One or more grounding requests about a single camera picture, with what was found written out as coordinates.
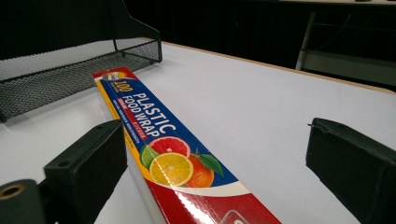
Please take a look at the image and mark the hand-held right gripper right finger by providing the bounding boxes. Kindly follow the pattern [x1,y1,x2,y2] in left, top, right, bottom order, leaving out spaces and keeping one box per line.
[305,117,396,224]

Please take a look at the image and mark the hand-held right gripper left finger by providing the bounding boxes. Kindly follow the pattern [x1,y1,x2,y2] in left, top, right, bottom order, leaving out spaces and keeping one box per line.
[43,119,128,224]

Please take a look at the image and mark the plastic wrap box with fruit print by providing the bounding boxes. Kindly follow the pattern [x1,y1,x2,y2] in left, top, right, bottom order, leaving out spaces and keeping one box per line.
[92,66,283,224]

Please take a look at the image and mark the black mesh desk organizer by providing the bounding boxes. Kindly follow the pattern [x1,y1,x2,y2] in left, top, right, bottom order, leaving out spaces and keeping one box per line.
[0,0,163,124]

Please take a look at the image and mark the metal stand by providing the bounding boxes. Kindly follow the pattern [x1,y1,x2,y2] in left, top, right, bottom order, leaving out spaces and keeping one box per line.
[294,11,396,87]

